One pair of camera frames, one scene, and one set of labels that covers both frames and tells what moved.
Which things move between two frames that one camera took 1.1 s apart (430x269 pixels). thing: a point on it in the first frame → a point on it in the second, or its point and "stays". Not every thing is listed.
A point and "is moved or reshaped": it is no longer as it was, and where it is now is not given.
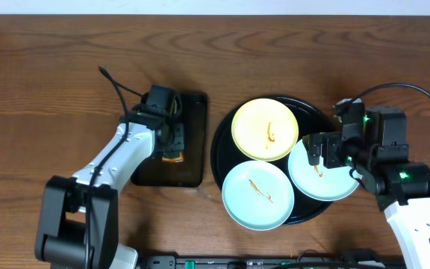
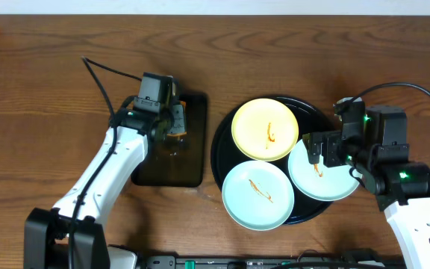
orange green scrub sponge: x=174 y=156 is moved or reshaped
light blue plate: x=317 y=181 stays
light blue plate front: x=257 y=195 stays
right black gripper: x=333 y=141 stays
